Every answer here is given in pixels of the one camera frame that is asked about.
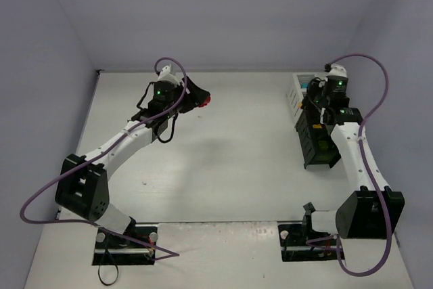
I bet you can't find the blue red yellow lego stack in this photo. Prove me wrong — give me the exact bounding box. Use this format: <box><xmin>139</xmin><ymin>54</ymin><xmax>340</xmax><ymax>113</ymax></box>
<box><xmin>199</xmin><ymin>95</ymin><xmax>211</xmax><ymax>108</ymax></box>

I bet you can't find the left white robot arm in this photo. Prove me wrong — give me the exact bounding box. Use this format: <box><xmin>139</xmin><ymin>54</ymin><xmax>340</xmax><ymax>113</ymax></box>
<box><xmin>55</xmin><ymin>78</ymin><xmax>211</xmax><ymax>237</ymax></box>

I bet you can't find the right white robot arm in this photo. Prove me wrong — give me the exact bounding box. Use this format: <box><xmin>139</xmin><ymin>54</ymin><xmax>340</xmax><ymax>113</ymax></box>
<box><xmin>296</xmin><ymin>75</ymin><xmax>405</xmax><ymax>240</ymax></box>

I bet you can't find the white slotted container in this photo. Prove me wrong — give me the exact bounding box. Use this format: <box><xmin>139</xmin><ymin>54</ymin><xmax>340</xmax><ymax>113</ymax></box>
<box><xmin>286</xmin><ymin>72</ymin><xmax>323</xmax><ymax>123</ymax></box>

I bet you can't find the black slotted container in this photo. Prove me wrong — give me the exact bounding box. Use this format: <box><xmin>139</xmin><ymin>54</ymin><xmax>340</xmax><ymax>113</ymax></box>
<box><xmin>295</xmin><ymin>108</ymin><xmax>363</xmax><ymax>168</ymax></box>

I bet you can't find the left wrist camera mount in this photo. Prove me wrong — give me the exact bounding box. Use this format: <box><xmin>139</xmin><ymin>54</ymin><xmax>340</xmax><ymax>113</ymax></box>
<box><xmin>157</xmin><ymin>64</ymin><xmax>179</xmax><ymax>85</ymax></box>

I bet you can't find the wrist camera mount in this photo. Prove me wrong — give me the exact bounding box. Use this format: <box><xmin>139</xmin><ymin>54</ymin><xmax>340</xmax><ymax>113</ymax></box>
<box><xmin>157</xmin><ymin>64</ymin><xmax>179</xmax><ymax>85</ymax></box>
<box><xmin>324</xmin><ymin>63</ymin><xmax>347</xmax><ymax>78</ymax></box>

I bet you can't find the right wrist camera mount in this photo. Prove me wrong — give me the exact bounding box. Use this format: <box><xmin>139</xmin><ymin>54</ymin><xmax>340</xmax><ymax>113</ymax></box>
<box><xmin>324</xmin><ymin>63</ymin><xmax>347</xmax><ymax>78</ymax></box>

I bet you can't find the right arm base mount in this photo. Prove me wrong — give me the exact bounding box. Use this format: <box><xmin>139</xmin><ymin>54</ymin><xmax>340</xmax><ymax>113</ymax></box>
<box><xmin>277</xmin><ymin>222</ymin><xmax>338</xmax><ymax>263</ymax></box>

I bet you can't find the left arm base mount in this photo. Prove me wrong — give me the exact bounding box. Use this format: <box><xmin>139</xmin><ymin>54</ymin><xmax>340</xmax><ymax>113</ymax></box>
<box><xmin>92</xmin><ymin>229</ymin><xmax>156</xmax><ymax>266</ymax></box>

